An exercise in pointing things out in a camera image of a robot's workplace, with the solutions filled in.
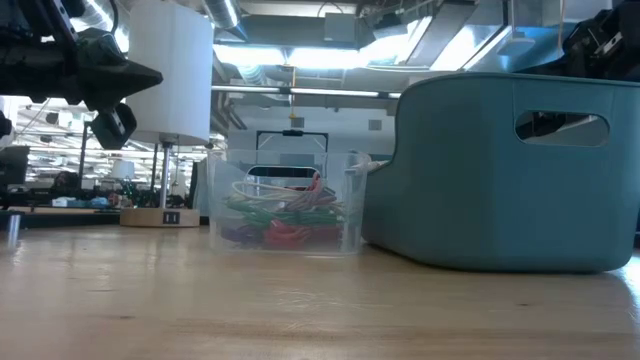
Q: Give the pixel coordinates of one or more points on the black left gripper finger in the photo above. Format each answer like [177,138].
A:
[120,82]

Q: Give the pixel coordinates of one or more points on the clear plastic storage bin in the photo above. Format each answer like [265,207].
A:
[225,235]

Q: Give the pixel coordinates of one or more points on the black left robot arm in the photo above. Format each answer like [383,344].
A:
[60,20]

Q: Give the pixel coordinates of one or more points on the white shade table lamp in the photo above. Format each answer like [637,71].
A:
[170,75]

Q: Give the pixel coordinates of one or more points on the black background stand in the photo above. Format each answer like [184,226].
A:
[83,160]

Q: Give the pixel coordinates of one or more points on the small white background lamp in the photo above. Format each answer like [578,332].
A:
[122,170]

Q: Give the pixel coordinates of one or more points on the dark background monitor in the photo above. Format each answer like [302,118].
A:
[12,167]

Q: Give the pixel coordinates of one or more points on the black background robot arms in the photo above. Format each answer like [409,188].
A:
[130,195]

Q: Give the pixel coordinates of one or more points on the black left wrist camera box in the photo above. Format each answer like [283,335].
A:
[114,125]

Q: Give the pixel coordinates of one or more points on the short silver metal post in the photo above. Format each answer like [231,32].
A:
[14,227]

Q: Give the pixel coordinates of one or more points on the black background rig frame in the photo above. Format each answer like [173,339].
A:
[292,133]

